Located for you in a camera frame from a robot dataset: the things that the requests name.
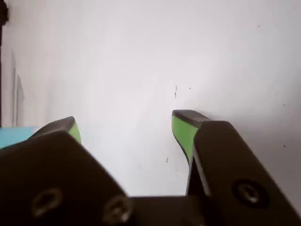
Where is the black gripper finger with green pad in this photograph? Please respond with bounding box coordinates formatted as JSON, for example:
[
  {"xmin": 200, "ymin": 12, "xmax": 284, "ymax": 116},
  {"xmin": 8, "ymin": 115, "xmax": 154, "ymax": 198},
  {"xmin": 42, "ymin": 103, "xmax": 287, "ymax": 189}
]
[
  {"xmin": 172, "ymin": 110, "xmax": 301, "ymax": 226},
  {"xmin": 0, "ymin": 116, "xmax": 136, "ymax": 226}
]

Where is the teal whale bin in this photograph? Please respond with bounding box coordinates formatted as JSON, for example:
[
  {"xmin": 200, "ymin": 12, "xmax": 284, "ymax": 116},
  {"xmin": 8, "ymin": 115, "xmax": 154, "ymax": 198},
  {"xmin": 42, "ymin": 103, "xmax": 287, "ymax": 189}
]
[{"xmin": 0, "ymin": 126, "xmax": 40, "ymax": 150}]

